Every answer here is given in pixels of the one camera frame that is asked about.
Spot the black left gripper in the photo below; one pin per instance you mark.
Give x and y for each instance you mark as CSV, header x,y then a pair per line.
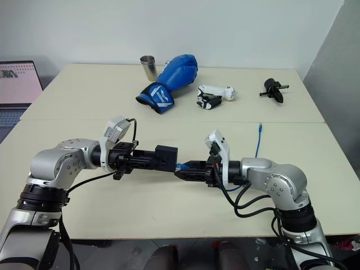
x,y
121,157

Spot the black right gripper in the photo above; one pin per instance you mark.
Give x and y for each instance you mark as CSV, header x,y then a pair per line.
x,y
212,175

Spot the small black box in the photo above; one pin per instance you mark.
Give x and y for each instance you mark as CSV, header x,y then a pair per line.
x,y
168,157

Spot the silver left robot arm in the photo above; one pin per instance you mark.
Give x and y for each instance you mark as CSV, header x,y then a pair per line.
x,y
56,163

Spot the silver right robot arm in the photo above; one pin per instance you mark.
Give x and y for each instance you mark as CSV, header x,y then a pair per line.
x,y
281,180

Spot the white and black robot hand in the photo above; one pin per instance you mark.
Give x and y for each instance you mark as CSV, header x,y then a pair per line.
x,y
219,91

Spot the steel cup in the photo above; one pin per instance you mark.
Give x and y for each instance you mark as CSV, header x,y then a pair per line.
x,y
149,69

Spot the blue boxing glove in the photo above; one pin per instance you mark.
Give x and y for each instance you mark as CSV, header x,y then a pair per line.
x,y
177,73

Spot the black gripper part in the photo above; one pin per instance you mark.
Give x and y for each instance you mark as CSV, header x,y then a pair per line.
x,y
274,88

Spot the open laptop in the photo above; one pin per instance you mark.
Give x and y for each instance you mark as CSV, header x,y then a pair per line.
x,y
17,81

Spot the pink object on floor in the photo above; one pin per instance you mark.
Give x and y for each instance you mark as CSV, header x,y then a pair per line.
x,y
344,244

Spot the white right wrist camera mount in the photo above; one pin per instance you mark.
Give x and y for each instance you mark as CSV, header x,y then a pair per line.
x,y
222,146

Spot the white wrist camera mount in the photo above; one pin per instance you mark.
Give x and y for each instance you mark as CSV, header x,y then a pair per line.
x,y
115,130
222,146

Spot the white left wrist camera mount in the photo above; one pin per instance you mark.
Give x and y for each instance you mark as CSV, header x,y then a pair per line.
x,y
115,130

